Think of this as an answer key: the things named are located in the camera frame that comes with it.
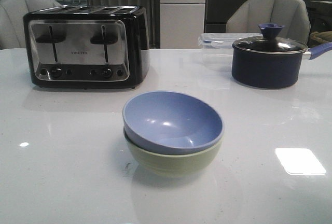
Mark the white cabinet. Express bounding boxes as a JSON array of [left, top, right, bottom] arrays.
[[160, 0, 205, 49]]

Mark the light green bowl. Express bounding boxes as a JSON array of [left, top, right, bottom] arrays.
[[124, 133, 223, 178]]

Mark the clear plastic food container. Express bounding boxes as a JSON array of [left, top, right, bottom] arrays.
[[198, 33, 261, 72]]

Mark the glass lid blue knob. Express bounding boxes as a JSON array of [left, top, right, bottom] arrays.
[[232, 23, 307, 54]]

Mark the brown cushion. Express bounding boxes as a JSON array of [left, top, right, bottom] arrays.
[[309, 31, 332, 47]]

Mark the black chrome toaster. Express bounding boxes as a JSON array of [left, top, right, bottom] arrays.
[[23, 5, 150, 89]]

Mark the blue bowl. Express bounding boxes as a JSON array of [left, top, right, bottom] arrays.
[[122, 91, 224, 155]]

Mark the grey upholstered chair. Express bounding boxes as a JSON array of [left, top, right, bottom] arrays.
[[226, 0, 311, 44]]

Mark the dark blue saucepan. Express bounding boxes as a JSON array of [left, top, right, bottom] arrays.
[[231, 43, 331, 89]]

